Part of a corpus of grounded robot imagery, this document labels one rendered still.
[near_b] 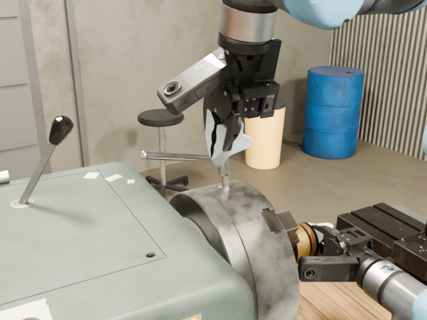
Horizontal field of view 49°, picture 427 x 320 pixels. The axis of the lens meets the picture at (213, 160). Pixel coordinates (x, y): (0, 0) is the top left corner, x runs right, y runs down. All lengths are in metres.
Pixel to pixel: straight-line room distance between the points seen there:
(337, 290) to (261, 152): 2.96
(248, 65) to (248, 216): 0.28
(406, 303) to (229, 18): 0.55
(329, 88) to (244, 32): 3.71
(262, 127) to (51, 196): 3.28
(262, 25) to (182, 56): 3.49
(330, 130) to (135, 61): 1.85
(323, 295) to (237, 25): 0.77
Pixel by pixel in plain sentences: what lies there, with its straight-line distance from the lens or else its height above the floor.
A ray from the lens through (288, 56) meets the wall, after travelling 4.85.
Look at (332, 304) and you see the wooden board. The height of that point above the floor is 0.88.
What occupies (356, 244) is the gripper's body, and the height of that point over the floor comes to 1.11.
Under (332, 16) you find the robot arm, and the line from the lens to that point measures 0.52.
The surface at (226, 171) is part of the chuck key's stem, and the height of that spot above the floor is 1.27.
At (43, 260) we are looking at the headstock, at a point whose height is 1.25.
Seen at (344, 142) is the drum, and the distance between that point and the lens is 4.48.
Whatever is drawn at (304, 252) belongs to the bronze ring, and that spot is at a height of 1.08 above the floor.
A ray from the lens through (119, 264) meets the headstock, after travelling 0.64.
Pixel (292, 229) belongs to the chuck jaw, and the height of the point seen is 1.18.
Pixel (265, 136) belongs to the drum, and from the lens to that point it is 4.04.
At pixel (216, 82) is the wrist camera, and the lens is 0.64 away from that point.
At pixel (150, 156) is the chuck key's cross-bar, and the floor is 1.36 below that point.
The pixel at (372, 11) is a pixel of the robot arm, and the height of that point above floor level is 1.57.
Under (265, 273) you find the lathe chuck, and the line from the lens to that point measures 0.80.
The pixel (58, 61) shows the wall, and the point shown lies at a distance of 3.67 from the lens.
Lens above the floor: 1.61
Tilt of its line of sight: 22 degrees down
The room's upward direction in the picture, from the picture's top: straight up
